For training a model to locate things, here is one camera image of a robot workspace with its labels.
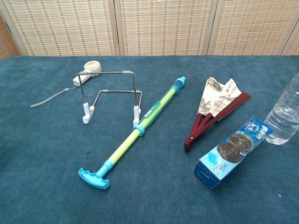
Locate white handheld fan with strap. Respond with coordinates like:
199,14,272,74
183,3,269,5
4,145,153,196
30,61,101,108

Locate painted paper folding fan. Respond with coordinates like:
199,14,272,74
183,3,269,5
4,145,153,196
184,76,252,154

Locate brown woven screen panel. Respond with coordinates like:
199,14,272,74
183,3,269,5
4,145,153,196
0,14,15,60

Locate transparent plastic water bottle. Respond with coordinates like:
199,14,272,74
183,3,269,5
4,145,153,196
264,72,299,145

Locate woven folding screen panel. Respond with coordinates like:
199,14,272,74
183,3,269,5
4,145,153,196
114,0,219,56
281,22,299,56
0,0,118,57
207,0,299,56

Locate blue table cloth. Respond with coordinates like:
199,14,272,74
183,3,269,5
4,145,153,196
0,55,299,224

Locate metal wire folding stand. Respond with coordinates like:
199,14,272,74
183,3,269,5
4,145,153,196
78,70,143,127

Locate green blue water pump toy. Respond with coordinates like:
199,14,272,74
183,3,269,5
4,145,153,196
78,76,187,190

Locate blue cookie box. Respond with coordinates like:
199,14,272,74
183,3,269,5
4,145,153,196
193,116,274,190

